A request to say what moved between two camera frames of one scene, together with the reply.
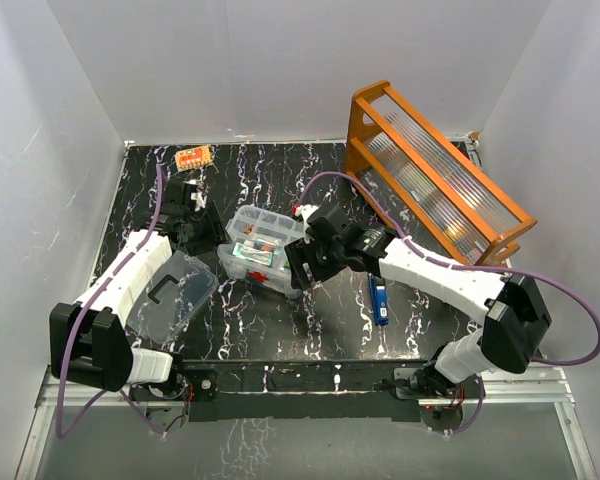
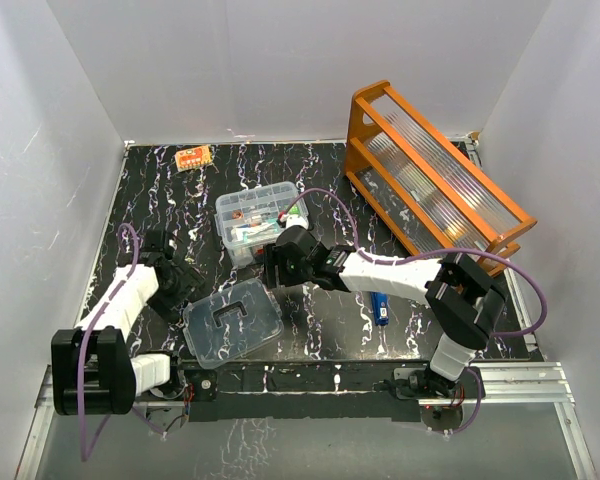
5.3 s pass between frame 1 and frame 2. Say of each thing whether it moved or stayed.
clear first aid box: moved
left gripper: moved
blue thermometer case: stayed
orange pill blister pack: stayed
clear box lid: moved
